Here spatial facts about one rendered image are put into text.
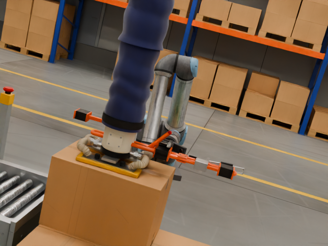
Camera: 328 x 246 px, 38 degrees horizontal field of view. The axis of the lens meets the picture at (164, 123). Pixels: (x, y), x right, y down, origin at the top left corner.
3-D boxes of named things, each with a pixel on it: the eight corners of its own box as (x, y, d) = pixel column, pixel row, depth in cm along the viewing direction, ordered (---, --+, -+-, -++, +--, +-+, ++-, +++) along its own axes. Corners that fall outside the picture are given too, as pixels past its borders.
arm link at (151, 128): (157, 48, 285) (134, 157, 279) (178, 52, 285) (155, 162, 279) (158, 52, 296) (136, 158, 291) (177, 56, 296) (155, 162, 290)
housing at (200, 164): (193, 168, 247) (194, 160, 246) (194, 164, 254) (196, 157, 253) (205, 172, 247) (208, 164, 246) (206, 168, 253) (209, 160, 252)
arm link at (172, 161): (156, 161, 291) (159, 142, 288) (174, 164, 291) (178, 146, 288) (154, 166, 282) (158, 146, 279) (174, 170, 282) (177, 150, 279)
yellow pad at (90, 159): (74, 160, 246) (76, 151, 244) (81, 154, 255) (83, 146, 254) (136, 178, 242) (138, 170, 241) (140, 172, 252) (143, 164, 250)
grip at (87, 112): (72, 118, 280) (74, 110, 279) (77, 115, 288) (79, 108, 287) (86, 122, 279) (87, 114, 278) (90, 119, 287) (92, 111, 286)
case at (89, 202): (38, 223, 254) (51, 155, 244) (68, 197, 292) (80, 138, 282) (142, 259, 245) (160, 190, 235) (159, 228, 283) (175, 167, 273)
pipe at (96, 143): (77, 152, 247) (79, 142, 245) (92, 141, 271) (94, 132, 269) (139, 171, 243) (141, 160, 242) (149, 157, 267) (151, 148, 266)
